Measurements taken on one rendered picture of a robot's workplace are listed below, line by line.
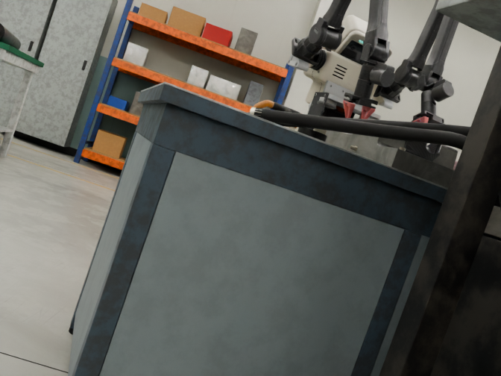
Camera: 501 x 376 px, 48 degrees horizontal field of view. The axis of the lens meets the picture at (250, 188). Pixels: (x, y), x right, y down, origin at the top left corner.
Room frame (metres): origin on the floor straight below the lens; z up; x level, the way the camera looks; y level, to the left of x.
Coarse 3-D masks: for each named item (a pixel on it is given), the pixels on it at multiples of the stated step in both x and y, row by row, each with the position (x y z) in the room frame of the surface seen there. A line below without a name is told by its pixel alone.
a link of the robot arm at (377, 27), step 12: (372, 0) 1.90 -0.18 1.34; (384, 0) 1.88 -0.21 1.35; (372, 12) 1.89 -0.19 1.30; (384, 12) 1.88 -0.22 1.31; (372, 24) 1.88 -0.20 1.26; (384, 24) 1.88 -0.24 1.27; (372, 36) 1.87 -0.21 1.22; (384, 36) 1.88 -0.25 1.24; (372, 48) 1.86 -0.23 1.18; (384, 48) 1.87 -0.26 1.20; (384, 60) 1.89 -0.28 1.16
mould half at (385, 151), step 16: (336, 144) 1.82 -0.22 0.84; (352, 144) 1.71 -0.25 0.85; (368, 144) 1.61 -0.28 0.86; (384, 144) 1.57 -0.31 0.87; (400, 144) 1.59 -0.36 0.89; (384, 160) 1.50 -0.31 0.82; (400, 160) 1.46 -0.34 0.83; (416, 160) 1.47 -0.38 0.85; (448, 160) 1.64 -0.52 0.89; (432, 176) 1.49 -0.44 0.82; (448, 176) 1.50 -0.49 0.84
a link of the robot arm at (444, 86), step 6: (420, 78) 2.19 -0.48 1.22; (420, 84) 2.18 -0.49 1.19; (432, 84) 2.15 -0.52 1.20; (438, 84) 2.13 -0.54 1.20; (444, 84) 2.09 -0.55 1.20; (450, 84) 2.11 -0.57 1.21; (420, 90) 2.19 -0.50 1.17; (432, 90) 2.13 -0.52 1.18; (438, 90) 2.10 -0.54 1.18; (444, 90) 2.08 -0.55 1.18; (450, 90) 2.10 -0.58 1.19; (432, 96) 2.13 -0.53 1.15; (438, 96) 2.11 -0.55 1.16; (444, 96) 2.10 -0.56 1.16; (450, 96) 2.10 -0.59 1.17
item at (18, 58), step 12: (0, 24) 3.89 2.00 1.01; (0, 36) 3.89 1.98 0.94; (12, 36) 4.28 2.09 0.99; (0, 48) 3.93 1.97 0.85; (12, 48) 3.99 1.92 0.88; (0, 60) 3.98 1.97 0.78; (12, 60) 4.15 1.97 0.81; (24, 60) 4.44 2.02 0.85; (36, 60) 4.71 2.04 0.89; (36, 72) 4.91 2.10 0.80; (24, 84) 4.89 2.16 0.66; (24, 96) 4.90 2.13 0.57; (12, 120) 4.89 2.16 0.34; (12, 132) 4.90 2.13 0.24; (0, 156) 4.89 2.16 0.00
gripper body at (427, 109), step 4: (424, 104) 2.14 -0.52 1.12; (428, 104) 2.14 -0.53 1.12; (432, 104) 2.14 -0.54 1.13; (420, 108) 2.16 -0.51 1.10; (424, 108) 2.14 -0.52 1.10; (428, 108) 2.13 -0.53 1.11; (432, 108) 2.13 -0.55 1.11; (420, 112) 2.16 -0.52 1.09; (424, 112) 2.10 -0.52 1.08; (428, 112) 2.10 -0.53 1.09; (432, 112) 2.12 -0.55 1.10; (416, 116) 2.13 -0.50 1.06; (420, 116) 2.13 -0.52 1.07; (428, 116) 2.11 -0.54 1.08; (428, 120) 2.13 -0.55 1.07
